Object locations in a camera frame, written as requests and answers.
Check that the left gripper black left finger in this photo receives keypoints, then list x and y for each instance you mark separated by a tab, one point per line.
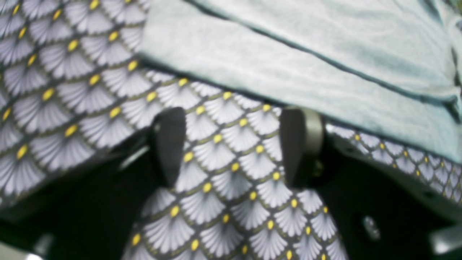
88	215

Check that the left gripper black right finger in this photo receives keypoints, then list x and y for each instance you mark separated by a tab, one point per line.
381	213

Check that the fan-patterned table cloth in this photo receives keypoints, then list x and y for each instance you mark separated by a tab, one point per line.
71	91

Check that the light grey T-shirt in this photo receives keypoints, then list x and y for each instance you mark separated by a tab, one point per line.
390	67

